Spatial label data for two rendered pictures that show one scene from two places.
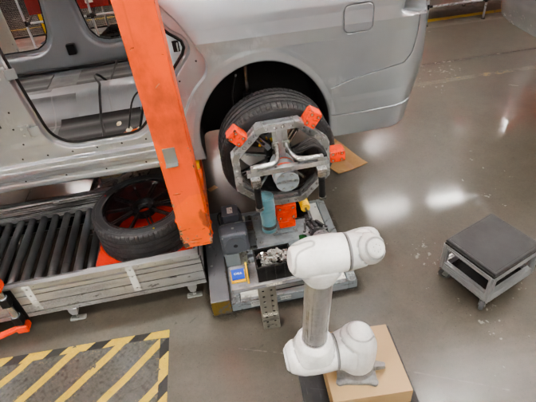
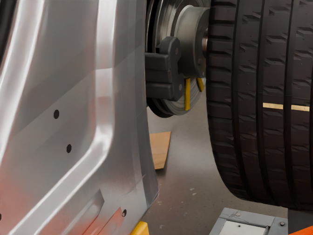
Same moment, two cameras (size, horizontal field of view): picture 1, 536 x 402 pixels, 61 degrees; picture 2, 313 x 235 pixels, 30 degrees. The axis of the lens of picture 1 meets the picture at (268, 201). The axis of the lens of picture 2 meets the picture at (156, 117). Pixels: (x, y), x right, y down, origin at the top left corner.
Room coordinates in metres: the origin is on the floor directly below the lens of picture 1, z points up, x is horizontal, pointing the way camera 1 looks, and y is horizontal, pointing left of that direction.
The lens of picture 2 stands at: (1.92, 1.00, 1.32)
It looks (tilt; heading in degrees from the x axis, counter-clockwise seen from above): 29 degrees down; 304
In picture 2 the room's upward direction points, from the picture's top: 7 degrees counter-clockwise
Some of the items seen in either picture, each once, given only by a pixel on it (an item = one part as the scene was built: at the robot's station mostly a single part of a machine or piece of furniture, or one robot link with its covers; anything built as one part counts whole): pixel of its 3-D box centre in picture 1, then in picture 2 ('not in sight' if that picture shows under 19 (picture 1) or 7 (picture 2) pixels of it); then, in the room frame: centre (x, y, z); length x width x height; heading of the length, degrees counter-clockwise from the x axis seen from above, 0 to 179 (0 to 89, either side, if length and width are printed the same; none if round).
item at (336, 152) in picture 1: (335, 153); not in sight; (2.11, -0.41, 0.85); 0.09 x 0.08 x 0.07; 95
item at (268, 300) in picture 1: (268, 299); not in sight; (1.65, 0.07, 0.21); 0.10 x 0.10 x 0.42; 5
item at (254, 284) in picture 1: (269, 273); not in sight; (1.65, 0.04, 0.44); 0.43 x 0.17 x 0.03; 95
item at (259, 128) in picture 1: (281, 163); not in sight; (2.07, -0.10, 0.85); 0.54 x 0.07 x 0.54; 95
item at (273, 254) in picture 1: (273, 262); not in sight; (1.66, 0.01, 0.51); 0.20 x 0.14 x 0.13; 96
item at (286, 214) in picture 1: (284, 208); not in sight; (2.11, -0.10, 0.48); 0.16 x 0.12 x 0.17; 5
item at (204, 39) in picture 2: not in sight; (208, 43); (2.46, -0.03, 0.85); 0.06 x 0.02 x 0.06; 95
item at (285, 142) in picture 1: (301, 144); not in sight; (1.96, -0.21, 1.03); 0.19 x 0.18 x 0.11; 5
